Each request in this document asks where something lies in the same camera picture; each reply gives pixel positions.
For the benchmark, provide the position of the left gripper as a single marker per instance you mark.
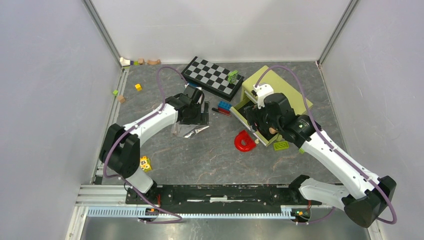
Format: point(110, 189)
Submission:
point(201, 118)

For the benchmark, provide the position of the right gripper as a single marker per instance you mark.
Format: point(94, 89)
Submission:
point(253, 112)

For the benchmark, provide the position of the clear plastic wrapper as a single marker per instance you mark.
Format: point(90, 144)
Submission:
point(187, 131)

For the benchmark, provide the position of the green drawer cabinet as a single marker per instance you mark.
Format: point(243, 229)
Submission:
point(255, 88)

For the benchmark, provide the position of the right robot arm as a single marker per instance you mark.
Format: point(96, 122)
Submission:
point(364, 196)

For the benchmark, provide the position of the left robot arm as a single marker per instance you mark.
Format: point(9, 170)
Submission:
point(120, 150)

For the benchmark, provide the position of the dark red lip gloss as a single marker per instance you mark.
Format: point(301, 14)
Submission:
point(221, 112)

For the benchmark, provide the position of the lime green toy brick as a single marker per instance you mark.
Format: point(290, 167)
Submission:
point(280, 145)

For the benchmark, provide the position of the blue red toy brick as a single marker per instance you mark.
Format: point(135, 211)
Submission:
point(224, 107)

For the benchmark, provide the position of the black white chessboard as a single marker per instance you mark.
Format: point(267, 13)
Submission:
point(212, 78)

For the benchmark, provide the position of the green toy figure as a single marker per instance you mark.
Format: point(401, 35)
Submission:
point(232, 77)

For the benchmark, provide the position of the red toy magnet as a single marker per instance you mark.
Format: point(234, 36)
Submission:
point(243, 142)

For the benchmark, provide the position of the small yellow cube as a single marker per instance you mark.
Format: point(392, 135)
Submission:
point(138, 87)

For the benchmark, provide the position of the yellow number toy block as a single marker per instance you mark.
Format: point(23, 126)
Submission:
point(145, 164)

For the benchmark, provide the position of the small wooden cube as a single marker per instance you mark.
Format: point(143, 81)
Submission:
point(121, 99)

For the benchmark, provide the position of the wooden blocks in corner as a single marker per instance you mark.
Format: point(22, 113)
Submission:
point(127, 62)

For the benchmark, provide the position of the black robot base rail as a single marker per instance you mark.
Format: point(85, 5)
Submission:
point(226, 198)

